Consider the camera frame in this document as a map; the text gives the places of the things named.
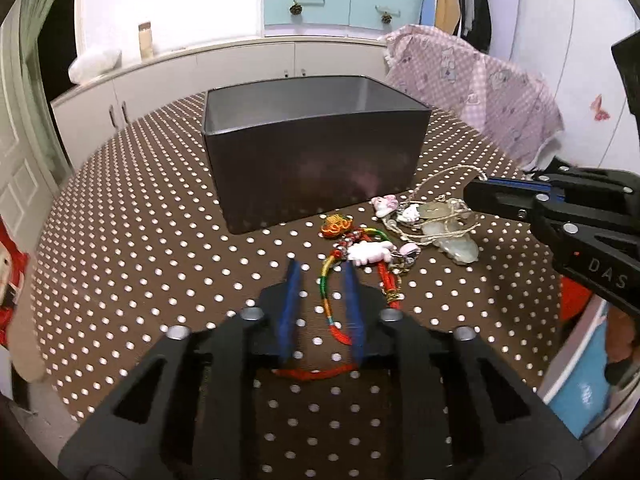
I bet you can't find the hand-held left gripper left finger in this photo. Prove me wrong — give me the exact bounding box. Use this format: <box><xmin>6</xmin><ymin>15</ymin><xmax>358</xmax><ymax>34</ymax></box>
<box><xmin>57</xmin><ymin>259</ymin><xmax>306</xmax><ymax>480</ymax></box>

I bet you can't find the pink butterfly wall sticker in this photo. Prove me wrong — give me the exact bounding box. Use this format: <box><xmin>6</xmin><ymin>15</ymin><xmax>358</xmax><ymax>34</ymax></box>
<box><xmin>590</xmin><ymin>94</ymin><xmax>612</xmax><ymax>122</ymax></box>

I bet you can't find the row of hanging clothes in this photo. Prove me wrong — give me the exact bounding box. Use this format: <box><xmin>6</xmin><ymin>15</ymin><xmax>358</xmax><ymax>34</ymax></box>
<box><xmin>420</xmin><ymin>0</ymin><xmax>493</xmax><ymax>53</ymax></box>

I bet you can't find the pink printed blanket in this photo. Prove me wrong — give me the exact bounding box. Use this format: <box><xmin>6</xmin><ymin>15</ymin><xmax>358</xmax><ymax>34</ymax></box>
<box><xmin>378</xmin><ymin>24</ymin><xmax>566</xmax><ymax>171</ymax></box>

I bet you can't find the white panel door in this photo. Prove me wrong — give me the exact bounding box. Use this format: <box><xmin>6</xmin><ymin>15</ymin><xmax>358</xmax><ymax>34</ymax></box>
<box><xmin>0</xmin><ymin>20</ymin><xmax>73</xmax><ymax>226</ymax></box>

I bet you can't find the pink charm with metal keyring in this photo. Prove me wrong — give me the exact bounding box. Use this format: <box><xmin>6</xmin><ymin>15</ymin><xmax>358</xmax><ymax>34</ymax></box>
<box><xmin>390</xmin><ymin>242</ymin><xmax>422</xmax><ymax>277</ymax></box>

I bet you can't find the white wardrobe door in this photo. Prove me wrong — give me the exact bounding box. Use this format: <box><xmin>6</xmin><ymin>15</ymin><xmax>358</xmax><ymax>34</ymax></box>
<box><xmin>490</xmin><ymin>0</ymin><xmax>640</xmax><ymax>171</ymax></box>

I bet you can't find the beige bottle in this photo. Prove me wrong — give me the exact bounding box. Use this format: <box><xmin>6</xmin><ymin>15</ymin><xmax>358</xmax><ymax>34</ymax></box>
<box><xmin>137</xmin><ymin>21</ymin><xmax>155</xmax><ymax>59</ymax></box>

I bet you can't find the jade pendant with beige cord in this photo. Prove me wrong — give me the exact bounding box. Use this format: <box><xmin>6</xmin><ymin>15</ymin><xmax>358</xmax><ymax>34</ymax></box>
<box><xmin>377</xmin><ymin>165</ymin><xmax>488</xmax><ymax>266</ymax></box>

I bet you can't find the red white plastic object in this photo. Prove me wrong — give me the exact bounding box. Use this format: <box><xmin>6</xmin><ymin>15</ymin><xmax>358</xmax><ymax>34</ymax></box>
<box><xmin>559</xmin><ymin>280</ymin><xmax>593</xmax><ymax>326</ymax></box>

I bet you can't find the pink cat charm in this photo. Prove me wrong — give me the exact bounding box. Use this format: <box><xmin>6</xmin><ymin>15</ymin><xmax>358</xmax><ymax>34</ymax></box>
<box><xmin>371</xmin><ymin>194</ymin><xmax>401</xmax><ymax>218</ymax></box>

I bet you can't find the white low cabinet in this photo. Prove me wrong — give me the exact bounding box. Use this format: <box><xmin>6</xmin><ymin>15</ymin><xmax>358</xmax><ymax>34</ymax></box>
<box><xmin>50</xmin><ymin>35</ymin><xmax>393</xmax><ymax>171</ymax></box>

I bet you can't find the red rainbow braided cord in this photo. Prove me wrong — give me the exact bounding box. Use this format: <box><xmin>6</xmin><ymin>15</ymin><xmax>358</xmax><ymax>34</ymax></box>
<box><xmin>272</xmin><ymin>227</ymin><xmax>402</xmax><ymax>381</ymax></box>

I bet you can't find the white pink cloud charm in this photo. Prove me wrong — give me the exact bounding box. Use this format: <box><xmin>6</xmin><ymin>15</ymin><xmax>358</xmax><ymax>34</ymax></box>
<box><xmin>347</xmin><ymin>240</ymin><xmax>396</xmax><ymax>267</ymax></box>

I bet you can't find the light blue drawer unit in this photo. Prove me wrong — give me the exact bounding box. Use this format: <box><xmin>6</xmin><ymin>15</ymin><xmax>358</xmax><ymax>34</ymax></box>
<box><xmin>261</xmin><ymin>0</ymin><xmax>423</xmax><ymax>38</ymax></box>

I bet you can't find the brown polka dot tablecloth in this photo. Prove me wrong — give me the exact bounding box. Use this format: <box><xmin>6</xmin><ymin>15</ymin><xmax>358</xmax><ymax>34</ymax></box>
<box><xmin>30</xmin><ymin>91</ymin><xmax>568</xmax><ymax>480</ymax></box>

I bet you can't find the light blue plastic object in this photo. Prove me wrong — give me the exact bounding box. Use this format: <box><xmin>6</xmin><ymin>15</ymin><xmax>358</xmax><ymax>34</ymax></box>
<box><xmin>540</xmin><ymin>305</ymin><xmax>613</xmax><ymax>441</ymax></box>

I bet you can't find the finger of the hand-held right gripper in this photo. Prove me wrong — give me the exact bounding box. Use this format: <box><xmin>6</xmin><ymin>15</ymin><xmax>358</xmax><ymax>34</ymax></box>
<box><xmin>525</xmin><ymin>156</ymin><xmax>640</xmax><ymax>186</ymax></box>
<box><xmin>462</xmin><ymin>179</ymin><xmax>640</xmax><ymax>257</ymax></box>

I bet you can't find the orange knot charm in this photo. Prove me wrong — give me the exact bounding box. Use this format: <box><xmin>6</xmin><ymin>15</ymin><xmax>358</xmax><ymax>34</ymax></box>
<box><xmin>320</xmin><ymin>214</ymin><xmax>353</xmax><ymax>238</ymax></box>

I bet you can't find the person's right hand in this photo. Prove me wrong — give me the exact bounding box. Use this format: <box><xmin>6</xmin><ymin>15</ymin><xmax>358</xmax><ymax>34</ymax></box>
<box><xmin>604</xmin><ymin>307</ymin><xmax>640</xmax><ymax>386</ymax></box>

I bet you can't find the dark grey metal box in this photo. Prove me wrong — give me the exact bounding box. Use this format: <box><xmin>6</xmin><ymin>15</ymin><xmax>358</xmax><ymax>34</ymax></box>
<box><xmin>202</xmin><ymin>75</ymin><xmax>433</xmax><ymax>235</ymax></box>

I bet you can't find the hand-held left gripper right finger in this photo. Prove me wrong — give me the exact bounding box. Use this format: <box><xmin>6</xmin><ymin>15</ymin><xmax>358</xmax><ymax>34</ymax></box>
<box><xmin>342</xmin><ymin>260</ymin><xmax>588</xmax><ymax>480</ymax></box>

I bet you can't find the red chair cover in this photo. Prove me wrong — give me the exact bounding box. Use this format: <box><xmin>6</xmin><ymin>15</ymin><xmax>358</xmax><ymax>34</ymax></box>
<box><xmin>0</xmin><ymin>215</ymin><xmax>31</xmax><ymax>348</ymax></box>

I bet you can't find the white pillow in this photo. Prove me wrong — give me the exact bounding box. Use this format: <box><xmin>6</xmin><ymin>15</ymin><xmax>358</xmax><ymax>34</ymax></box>
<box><xmin>67</xmin><ymin>48</ymin><xmax>123</xmax><ymax>84</ymax></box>

